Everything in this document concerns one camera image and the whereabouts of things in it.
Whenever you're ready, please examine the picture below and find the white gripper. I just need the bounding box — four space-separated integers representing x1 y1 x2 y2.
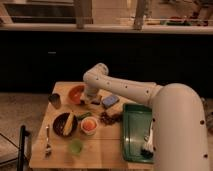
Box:
80 87 98 104

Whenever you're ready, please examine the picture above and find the red bowl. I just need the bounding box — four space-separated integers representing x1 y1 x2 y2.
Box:
68 85 84 105

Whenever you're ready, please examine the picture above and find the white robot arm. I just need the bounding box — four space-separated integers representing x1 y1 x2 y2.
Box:
83 63 210 171

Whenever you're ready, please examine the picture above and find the dark brown bowl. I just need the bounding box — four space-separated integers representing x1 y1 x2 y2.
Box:
53 113 78 137

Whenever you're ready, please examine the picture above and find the blue sponge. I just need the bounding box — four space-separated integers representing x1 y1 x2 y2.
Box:
102 94 119 108

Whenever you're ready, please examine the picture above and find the green pepper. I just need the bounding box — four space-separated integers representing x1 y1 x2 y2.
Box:
77 112 92 121

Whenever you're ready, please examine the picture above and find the brown grape bunch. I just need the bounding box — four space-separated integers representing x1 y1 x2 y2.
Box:
100 112 122 125

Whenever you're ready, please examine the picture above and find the white cup with orange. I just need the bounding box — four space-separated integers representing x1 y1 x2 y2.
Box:
81 117 98 135

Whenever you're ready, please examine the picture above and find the metal cup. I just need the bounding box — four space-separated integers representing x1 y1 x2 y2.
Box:
48 93 61 109

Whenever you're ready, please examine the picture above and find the yellow corn cob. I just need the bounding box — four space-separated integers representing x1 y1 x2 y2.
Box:
63 113 74 136

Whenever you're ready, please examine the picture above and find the green tray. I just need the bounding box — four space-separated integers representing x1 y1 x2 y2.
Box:
122 103 153 164

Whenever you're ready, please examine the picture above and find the green cup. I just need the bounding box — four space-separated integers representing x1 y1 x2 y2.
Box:
68 139 83 155

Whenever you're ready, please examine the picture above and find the black chair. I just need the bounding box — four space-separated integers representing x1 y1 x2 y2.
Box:
0 125 31 171

